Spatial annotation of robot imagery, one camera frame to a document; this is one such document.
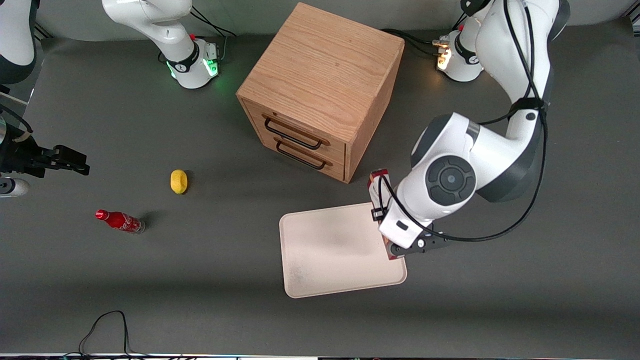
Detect beige plastic tray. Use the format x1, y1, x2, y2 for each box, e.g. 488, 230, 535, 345
278, 200, 408, 299

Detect red cookie box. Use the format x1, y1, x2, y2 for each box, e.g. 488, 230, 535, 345
368, 168, 407, 262

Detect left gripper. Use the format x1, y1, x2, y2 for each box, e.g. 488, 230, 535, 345
370, 205, 434, 250

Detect black left base cables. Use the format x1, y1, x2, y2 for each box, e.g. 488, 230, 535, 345
380, 10, 468, 59

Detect yellow lemon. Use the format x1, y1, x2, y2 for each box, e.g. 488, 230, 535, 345
170, 169, 189, 195

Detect black drawer handle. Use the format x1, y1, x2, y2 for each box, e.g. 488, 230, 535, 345
263, 113, 331, 151
273, 137, 334, 171

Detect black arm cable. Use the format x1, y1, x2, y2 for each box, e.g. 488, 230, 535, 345
372, 0, 549, 244
0, 102, 34, 146

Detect black right base cables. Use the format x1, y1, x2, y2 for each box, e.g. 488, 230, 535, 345
190, 5, 237, 63

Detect wooden drawer front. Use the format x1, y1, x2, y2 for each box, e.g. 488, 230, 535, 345
248, 120, 347, 183
241, 98, 347, 164

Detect wooden two-drawer cabinet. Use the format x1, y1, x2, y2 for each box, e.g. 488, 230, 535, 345
236, 1, 406, 185

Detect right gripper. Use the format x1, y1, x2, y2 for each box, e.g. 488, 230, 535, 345
0, 132, 91, 179

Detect red cola bottle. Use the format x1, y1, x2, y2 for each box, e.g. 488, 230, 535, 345
95, 209, 146, 235

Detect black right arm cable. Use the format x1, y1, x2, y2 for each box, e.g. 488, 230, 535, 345
0, 102, 34, 146

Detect black base cables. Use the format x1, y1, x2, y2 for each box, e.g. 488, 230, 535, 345
190, 5, 237, 63
380, 10, 468, 59

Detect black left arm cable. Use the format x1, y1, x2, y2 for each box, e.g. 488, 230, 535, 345
372, 0, 549, 244

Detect black looped floor cable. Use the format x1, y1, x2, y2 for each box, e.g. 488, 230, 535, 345
64, 310, 151, 359

